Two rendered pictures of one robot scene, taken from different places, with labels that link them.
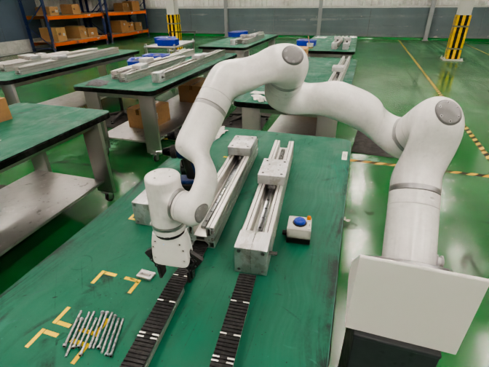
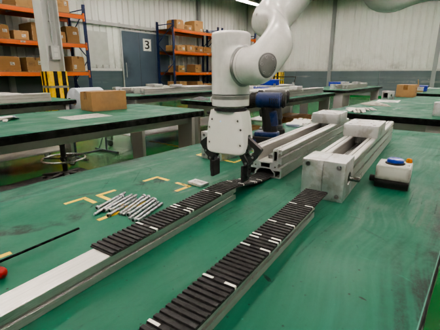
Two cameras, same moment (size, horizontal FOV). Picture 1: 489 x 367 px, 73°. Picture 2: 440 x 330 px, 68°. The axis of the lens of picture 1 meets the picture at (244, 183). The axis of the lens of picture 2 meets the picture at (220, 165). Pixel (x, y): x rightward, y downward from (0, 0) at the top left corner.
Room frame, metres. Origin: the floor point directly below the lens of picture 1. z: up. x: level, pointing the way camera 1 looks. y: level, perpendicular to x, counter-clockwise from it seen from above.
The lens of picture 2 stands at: (-0.02, -0.05, 1.07)
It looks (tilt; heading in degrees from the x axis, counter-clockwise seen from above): 16 degrees down; 20
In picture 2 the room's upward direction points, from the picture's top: straight up
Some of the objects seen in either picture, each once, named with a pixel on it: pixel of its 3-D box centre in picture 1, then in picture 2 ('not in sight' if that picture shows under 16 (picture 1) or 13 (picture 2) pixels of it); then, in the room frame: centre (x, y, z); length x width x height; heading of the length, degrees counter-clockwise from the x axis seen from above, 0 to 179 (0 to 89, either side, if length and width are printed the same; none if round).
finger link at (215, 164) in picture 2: (157, 265); (211, 161); (0.70, 0.25, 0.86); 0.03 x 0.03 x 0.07; 77
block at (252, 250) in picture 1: (257, 252); (332, 176); (0.79, -0.04, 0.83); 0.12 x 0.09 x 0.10; 77
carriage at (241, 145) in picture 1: (242, 148); (329, 119); (1.51, 0.01, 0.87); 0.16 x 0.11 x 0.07; 167
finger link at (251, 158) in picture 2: (193, 271); (249, 167); (0.68, 0.14, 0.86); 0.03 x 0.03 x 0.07; 77
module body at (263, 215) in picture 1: (273, 184); (363, 145); (1.23, -0.12, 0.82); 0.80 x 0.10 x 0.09; 167
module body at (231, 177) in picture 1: (230, 180); (310, 139); (1.27, 0.06, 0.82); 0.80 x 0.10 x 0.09; 167
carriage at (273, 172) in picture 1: (273, 174); (364, 131); (1.23, -0.12, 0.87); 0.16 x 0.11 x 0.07; 167
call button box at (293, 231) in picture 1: (296, 229); (389, 173); (0.93, -0.18, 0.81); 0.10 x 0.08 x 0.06; 77
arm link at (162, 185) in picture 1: (166, 198); (232, 63); (0.69, 0.19, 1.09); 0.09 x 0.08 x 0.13; 58
